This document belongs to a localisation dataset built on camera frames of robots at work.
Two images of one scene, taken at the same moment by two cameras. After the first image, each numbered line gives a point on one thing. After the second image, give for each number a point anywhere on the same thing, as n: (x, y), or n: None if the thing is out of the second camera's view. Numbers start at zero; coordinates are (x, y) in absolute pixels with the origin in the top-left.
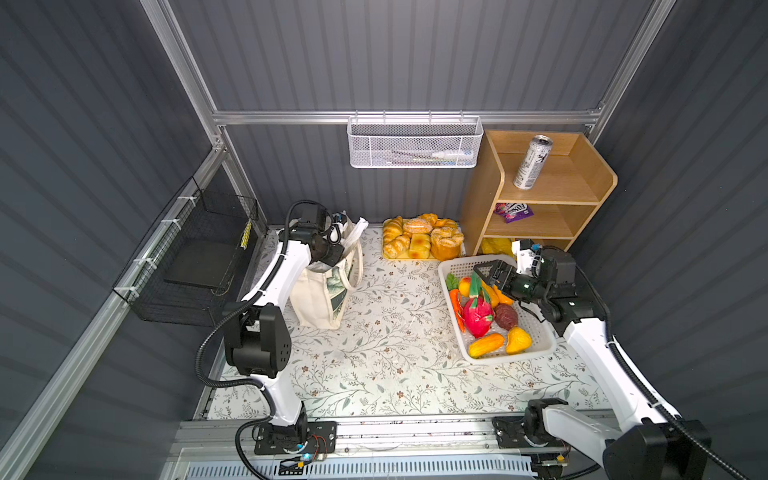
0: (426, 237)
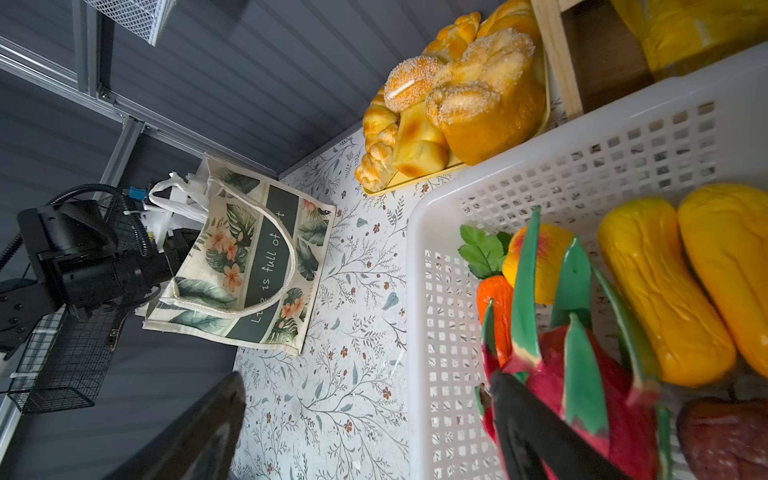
0: (479, 91)
